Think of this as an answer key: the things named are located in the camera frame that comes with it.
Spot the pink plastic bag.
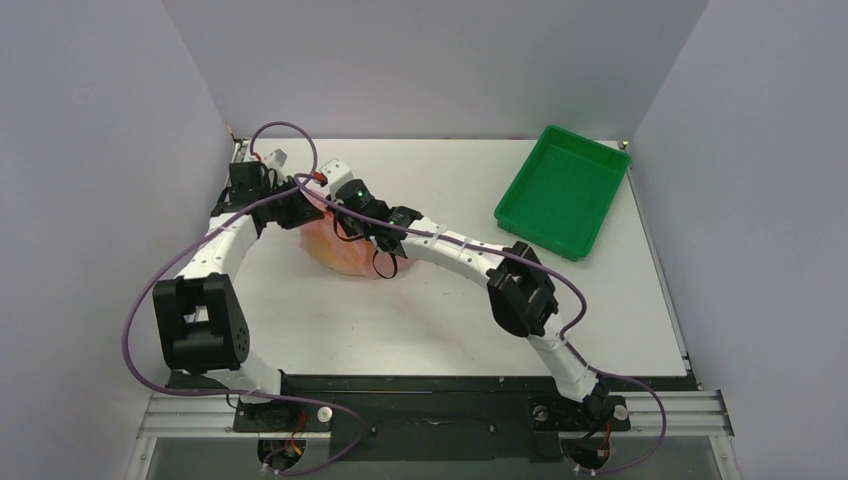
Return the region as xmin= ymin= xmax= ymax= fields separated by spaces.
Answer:
xmin=298 ymin=199 xmax=414 ymax=280

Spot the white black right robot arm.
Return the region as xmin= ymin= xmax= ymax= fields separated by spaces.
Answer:
xmin=327 ymin=179 xmax=608 ymax=427

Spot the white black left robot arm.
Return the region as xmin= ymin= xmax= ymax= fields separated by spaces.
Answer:
xmin=152 ymin=160 xmax=323 ymax=430

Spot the green plastic tray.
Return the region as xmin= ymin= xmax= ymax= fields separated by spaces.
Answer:
xmin=493 ymin=125 xmax=631 ymax=261

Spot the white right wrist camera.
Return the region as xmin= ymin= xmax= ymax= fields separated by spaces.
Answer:
xmin=318 ymin=159 xmax=354 ymax=196

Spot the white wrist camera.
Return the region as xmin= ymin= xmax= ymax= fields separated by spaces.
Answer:
xmin=318 ymin=159 xmax=354 ymax=196
xmin=263 ymin=149 xmax=288 ymax=171

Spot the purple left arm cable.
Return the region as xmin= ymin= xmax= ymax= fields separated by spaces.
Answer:
xmin=121 ymin=121 xmax=367 ymax=478

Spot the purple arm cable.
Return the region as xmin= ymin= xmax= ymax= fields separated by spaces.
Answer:
xmin=294 ymin=173 xmax=668 ymax=476
xmin=121 ymin=121 xmax=367 ymax=478

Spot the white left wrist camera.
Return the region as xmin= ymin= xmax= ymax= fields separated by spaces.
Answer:
xmin=263 ymin=149 xmax=288 ymax=171

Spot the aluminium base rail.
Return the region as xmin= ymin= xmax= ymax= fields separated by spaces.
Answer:
xmin=138 ymin=391 xmax=732 ymax=439

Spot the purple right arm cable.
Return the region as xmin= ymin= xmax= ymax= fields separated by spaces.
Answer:
xmin=294 ymin=173 xmax=668 ymax=476

